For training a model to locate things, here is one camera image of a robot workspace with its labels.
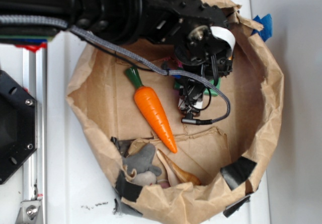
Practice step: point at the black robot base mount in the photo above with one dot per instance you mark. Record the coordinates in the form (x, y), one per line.
(18, 122)

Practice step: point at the blue masking tape piece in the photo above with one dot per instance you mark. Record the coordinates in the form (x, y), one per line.
(267, 23)

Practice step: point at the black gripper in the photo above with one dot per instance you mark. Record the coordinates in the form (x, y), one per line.
(199, 33)

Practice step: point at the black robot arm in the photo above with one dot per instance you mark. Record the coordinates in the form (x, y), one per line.
(117, 21)

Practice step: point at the crumpled brown paper bag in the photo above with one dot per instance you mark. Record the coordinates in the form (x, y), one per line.
(229, 157)

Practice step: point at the metal corner bracket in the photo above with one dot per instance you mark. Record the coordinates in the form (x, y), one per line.
(31, 212)

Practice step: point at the orange toy carrot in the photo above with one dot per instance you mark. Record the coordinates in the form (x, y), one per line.
(151, 108)

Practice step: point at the tan conch seashell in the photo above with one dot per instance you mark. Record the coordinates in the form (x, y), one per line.
(175, 174)

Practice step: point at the aluminium extrusion rail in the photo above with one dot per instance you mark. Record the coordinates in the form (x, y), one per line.
(35, 81)

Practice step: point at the grey plush toy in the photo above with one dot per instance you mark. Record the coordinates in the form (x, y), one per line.
(139, 167)

